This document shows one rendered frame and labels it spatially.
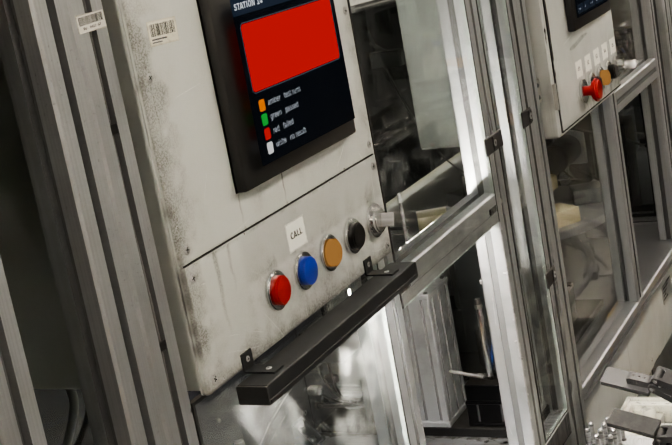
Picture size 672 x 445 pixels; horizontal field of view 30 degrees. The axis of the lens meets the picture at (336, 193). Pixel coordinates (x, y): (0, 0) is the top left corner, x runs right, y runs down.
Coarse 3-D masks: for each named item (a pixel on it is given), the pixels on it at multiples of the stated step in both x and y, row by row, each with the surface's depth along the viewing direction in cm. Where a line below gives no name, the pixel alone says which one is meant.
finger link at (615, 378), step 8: (608, 368) 176; (616, 368) 175; (608, 376) 175; (616, 376) 174; (624, 376) 174; (608, 384) 174; (616, 384) 173; (624, 384) 173; (632, 392) 172; (640, 392) 171; (648, 392) 171
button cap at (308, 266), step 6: (306, 258) 129; (312, 258) 130; (300, 264) 129; (306, 264) 129; (312, 264) 130; (300, 270) 128; (306, 270) 129; (312, 270) 130; (300, 276) 128; (306, 276) 128; (312, 276) 130; (306, 282) 129; (312, 282) 130
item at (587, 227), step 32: (640, 32) 277; (640, 96) 299; (576, 128) 230; (640, 128) 302; (576, 160) 228; (640, 160) 304; (576, 192) 227; (608, 192) 246; (640, 192) 306; (576, 224) 226; (608, 224) 244; (576, 256) 225; (608, 256) 243; (576, 288) 223; (608, 288) 242; (576, 320) 222; (608, 320) 240
